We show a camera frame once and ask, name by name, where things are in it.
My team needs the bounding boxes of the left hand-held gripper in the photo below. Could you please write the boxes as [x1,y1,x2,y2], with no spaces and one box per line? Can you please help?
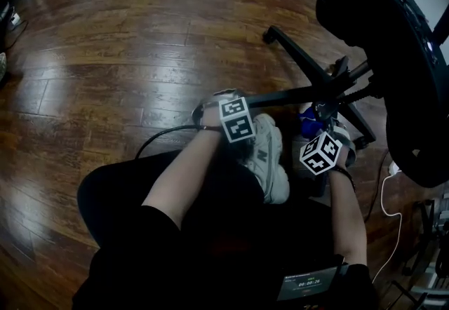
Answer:
[192,88,256,144]

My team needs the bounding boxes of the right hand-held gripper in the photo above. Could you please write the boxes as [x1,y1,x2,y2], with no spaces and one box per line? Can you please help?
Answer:
[299,125,358,177]

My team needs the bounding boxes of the blue cloth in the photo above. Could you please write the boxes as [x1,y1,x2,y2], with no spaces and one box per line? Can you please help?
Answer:
[300,107,326,137]

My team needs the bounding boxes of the black office chair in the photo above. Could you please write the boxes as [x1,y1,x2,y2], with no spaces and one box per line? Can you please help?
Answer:
[241,0,449,197]

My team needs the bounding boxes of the person's right forearm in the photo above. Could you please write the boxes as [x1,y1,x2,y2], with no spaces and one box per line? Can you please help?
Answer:
[328,166,368,266]

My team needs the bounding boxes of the person's left forearm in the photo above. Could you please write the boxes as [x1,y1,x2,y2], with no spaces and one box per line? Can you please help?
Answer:
[140,108,225,231]

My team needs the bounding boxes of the person's white sneaker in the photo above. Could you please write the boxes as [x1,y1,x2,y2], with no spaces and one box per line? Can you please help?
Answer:
[245,112,290,205]

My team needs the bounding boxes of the black smartphone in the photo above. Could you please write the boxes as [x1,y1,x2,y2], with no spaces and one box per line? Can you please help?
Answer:
[276,259,347,302]

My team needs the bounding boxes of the person's black trousers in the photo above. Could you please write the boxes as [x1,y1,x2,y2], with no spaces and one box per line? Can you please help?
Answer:
[76,150,334,267]

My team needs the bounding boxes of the black metal rack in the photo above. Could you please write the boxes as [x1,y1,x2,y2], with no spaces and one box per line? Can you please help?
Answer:
[389,192,449,310]

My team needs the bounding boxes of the person's black shirt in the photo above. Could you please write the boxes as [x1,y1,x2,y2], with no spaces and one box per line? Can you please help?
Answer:
[72,205,380,310]

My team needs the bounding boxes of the black cable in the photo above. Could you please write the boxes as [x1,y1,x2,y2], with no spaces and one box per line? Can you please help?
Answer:
[364,150,389,222]
[3,20,29,52]
[135,124,222,159]

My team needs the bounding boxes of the white cable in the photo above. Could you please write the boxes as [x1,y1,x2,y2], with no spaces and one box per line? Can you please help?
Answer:
[371,173,403,283]

